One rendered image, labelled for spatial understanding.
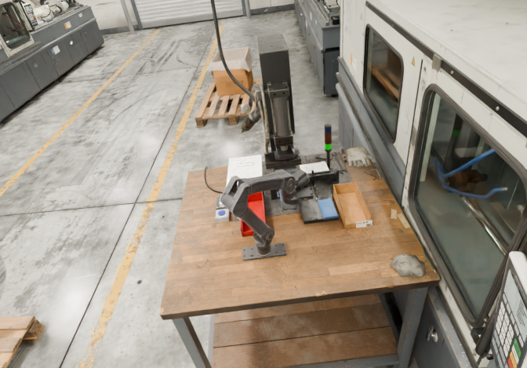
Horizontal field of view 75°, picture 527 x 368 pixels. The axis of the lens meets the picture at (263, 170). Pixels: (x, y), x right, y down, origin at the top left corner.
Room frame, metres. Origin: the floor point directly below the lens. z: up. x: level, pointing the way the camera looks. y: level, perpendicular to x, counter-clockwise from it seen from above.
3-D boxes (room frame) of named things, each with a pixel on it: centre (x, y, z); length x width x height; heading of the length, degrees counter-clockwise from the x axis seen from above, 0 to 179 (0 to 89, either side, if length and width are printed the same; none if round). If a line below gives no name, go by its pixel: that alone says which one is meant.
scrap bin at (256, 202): (1.28, 0.09, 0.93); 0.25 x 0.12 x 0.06; 178
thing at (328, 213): (1.23, -0.29, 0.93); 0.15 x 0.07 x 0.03; 1
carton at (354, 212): (1.23, -0.40, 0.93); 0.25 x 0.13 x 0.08; 178
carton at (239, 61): (4.97, 0.21, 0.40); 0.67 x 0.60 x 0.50; 170
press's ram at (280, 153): (1.51, -0.11, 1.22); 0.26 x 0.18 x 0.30; 178
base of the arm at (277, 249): (1.05, 0.05, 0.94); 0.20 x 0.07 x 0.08; 88
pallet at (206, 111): (4.67, 0.22, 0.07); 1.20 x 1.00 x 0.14; 172
